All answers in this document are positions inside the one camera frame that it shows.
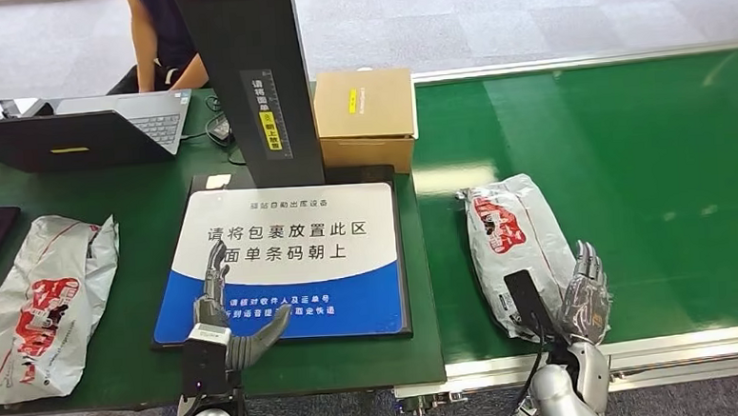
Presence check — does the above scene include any grey courier bag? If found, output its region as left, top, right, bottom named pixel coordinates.
left=455, top=169, right=612, bottom=347
left=0, top=210, right=130, bottom=406

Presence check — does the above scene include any grey laptop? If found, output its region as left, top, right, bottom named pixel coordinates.
left=0, top=89, right=197, bottom=176

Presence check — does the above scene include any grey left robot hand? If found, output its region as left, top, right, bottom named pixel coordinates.
left=187, top=235, right=296, bottom=373

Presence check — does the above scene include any yellow column sticker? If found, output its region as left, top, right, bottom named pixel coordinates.
left=258, top=109, right=284, bottom=152

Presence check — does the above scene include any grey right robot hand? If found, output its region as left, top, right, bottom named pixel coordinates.
left=552, top=239, right=614, bottom=349

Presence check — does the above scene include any aluminium conveyor rail, wide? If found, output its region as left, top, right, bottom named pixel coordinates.
left=391, top=322, right=738, bottom=416

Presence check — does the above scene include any green conveyor belt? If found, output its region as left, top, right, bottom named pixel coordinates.
left=407, top=47, right=738, bottom=366

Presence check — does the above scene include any grey courier bag, crumpled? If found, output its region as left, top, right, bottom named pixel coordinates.
left=0, top=210, right=130, bottom=406

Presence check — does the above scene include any blue-white scanner platform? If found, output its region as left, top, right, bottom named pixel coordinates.
left=142, top=161, right=414, bottom=353

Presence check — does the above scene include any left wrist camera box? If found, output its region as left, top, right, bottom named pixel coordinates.
left=179, top=322, right=237, bottom=401

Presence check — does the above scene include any black mouse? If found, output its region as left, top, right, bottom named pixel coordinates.
left=205, top=114, right=235, bottom=145

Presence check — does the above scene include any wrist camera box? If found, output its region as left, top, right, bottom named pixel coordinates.
left=179, top=322, right=237, bottom=401
left=503, top=267, right=559, bottom=346

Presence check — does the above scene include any black scanner column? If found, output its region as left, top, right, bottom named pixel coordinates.
left=171, top=0, right=327, bottom=194

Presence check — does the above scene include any person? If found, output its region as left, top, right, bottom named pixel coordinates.
left=103, top=0, right=211, bottom=97

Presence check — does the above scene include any aluminium conveyor rail, thin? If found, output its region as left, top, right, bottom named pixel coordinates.
left=409, top=38, right=738, bottom=86

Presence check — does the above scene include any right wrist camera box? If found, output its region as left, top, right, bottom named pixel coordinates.
left=503, top=267, right=559, bottom=346

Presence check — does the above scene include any brown cardboard box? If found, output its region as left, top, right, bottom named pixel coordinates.
left=311, top=67, right=421, bottom=179

